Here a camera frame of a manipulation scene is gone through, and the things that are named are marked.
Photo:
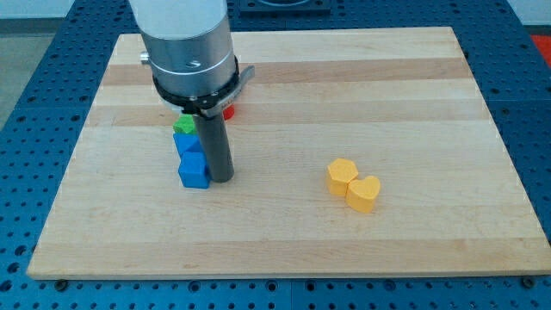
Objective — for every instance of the yellow heart block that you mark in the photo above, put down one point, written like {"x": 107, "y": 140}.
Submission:
{"x": 361, "y": 194}

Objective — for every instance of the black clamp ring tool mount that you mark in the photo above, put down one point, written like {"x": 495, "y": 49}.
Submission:
{"x": 206, "y": 93}

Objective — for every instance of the green star block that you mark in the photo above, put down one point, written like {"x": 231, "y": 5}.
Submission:
{"x": 185, "y": 125}

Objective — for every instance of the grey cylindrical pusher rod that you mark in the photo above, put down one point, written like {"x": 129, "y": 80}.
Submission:
{"x": 214, "y": 142}

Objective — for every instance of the blue cube block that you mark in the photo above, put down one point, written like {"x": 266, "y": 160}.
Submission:
{"x": 193, "y": 170}

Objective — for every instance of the red block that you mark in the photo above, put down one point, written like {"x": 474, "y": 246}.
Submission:
{"x": 229, "y": 112}

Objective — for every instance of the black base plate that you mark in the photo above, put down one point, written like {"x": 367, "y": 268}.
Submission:
{"x": 258, "y": 7}

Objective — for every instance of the wooden board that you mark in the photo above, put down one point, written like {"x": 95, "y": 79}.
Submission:
{"x": 401, "y": 103}

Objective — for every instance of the blue triangular block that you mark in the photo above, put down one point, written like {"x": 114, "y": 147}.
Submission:
{"x": 186, "y": 143}

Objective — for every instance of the yellow hexagon block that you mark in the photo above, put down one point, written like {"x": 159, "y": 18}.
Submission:
{"x": 339, "y": 173}

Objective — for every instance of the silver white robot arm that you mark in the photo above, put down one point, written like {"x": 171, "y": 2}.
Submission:
{"x": 194, "y": 68}

